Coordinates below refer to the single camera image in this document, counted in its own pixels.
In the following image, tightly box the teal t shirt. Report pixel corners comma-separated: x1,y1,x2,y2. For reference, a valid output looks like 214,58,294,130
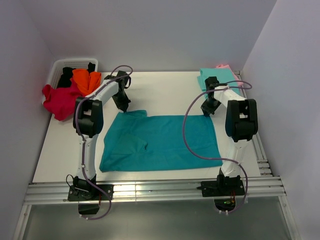
99,110,222,172

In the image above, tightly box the magenta t shirt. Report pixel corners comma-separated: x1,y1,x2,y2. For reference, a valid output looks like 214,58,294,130
42,81,82,121

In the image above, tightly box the folded pink t shirt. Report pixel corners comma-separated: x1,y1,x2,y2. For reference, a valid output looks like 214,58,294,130
216,64,244,87

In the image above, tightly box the black t shirt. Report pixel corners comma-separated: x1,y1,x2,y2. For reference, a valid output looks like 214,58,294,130
57,62,96,88

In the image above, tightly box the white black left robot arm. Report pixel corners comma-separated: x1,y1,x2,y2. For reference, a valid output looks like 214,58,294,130
73,70,131,200

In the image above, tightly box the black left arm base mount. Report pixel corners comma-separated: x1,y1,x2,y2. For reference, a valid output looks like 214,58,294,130
67,188,109,216

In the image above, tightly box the folded mint t shirt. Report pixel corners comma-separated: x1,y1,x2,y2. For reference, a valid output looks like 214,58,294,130
197,68,239,92

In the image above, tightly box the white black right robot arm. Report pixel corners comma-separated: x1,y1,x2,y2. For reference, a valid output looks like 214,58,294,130
199,76,258,197

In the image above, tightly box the aluminium table edge rail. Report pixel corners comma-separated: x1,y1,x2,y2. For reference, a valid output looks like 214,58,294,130
23,177,286,205

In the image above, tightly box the orange t shirt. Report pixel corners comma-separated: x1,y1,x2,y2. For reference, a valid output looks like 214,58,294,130
71,68,102,97

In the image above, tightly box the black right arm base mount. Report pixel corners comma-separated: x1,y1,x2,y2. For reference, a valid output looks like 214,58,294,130
196,179,247,216

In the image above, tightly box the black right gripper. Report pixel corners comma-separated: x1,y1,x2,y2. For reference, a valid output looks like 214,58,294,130
201,97,222,117

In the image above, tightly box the white plastic laundry basket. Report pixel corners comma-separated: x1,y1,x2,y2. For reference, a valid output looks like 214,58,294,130
42,58,98,104

